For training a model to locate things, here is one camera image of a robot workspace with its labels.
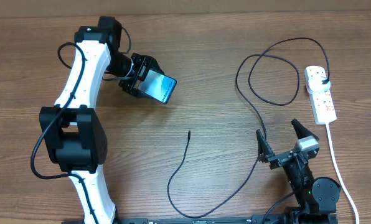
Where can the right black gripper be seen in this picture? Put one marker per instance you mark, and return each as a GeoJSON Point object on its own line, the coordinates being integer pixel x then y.
{"type": "Point", "coordinates": [265, 154]}

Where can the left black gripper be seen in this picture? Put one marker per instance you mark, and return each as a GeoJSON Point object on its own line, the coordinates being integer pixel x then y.
{"type": "Point", "coordinates": [143, 61]}

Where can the blue Samsung Galaxy smartphone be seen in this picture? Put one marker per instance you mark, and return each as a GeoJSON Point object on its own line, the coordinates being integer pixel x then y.
{"type": "Point", "coordinates": [158, 86]}

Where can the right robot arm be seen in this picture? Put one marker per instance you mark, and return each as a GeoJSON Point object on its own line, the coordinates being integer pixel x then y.
{"type": "Point", "coordinates": [312, 200]}

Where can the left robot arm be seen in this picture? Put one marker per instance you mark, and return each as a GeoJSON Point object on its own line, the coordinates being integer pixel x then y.
{"type": "Point", "coordinates": [71, 130]}

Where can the white charger plug adapter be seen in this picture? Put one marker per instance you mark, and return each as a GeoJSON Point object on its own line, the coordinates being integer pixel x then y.
{"type": "Point", "coordinates": [317, 84]}

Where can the white power strip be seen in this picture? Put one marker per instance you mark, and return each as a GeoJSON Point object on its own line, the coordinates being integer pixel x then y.
{"type": "Point", "coordinates": [322, 103]}

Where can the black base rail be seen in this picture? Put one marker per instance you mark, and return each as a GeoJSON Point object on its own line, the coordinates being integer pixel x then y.
{"type": "Point", "coordinates": [198, 221]}

